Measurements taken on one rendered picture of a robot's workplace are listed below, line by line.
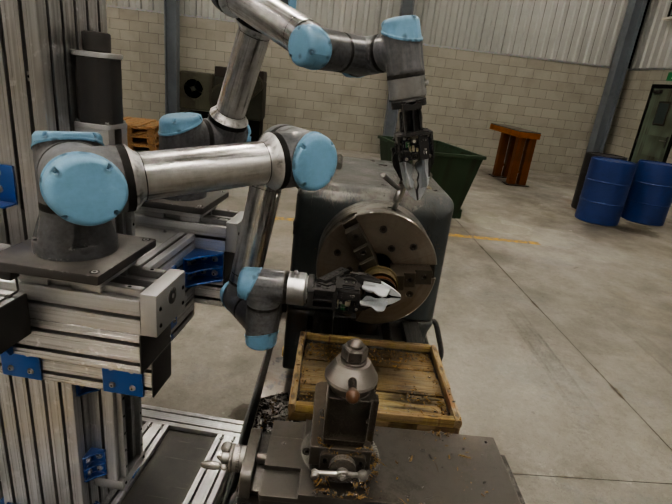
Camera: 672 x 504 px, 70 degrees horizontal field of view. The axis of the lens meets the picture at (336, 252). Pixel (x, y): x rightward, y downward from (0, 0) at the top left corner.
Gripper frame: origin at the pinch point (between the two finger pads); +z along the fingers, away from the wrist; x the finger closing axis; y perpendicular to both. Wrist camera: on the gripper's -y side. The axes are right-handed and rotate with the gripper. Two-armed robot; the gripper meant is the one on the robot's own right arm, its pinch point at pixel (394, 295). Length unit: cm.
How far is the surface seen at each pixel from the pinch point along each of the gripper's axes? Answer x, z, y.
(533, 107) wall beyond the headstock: 27, 399, -1049
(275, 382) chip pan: -54, -30, -37
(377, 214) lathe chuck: 14.5, -5.3, -15.0
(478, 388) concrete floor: -109, 74, -127
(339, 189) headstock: 15.8, -15.4, -32.6
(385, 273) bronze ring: 3.7, -2.5, -3.4
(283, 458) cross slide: -11.2, -19.2, 41.3
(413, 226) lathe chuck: 12.4, 4.1, -15.1
